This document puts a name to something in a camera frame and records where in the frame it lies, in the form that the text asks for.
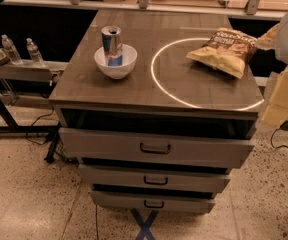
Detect grey drawer cabinet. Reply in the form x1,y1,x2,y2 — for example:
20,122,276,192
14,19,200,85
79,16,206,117
50,10,263,201

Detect black floor cable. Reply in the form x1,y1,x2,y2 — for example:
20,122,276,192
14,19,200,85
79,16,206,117
24,107,60,146

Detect grey side shelf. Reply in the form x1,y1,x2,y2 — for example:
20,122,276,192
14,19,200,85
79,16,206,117
0,60,68,82

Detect water bottle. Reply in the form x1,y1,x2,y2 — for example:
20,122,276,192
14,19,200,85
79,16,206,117
1,34,22,65
26,38,45,67

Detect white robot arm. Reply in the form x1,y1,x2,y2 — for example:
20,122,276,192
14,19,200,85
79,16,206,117
256,12,288,129

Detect white bowl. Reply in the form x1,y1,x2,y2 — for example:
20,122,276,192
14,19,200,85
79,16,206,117
94,44,137,79

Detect top drawer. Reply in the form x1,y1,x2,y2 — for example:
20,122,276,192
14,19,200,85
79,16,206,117
59,128,254,168

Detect bottom drawer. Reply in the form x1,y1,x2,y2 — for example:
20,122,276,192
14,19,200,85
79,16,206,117
91,190,215,214

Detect left water bottle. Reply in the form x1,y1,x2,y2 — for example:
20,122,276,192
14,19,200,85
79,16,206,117
1,34,22,65

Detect drawer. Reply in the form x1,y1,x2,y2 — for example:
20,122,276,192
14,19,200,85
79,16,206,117
79,165,230,193
59,128,254,168
91,190,215,214

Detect middle drawer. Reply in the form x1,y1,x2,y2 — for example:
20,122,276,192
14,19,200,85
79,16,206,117
79,165,230,193

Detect right water bottle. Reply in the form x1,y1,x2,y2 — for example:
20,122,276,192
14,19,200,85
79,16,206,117
26,38,45,67

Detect red bull can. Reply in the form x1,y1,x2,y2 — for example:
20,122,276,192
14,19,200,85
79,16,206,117
101,26,123,66

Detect chip bag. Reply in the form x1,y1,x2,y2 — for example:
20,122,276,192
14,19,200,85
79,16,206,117
186,28,257,79

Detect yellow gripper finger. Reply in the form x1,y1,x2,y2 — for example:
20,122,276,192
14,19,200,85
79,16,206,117
261,66,288,128
256,24,279,50

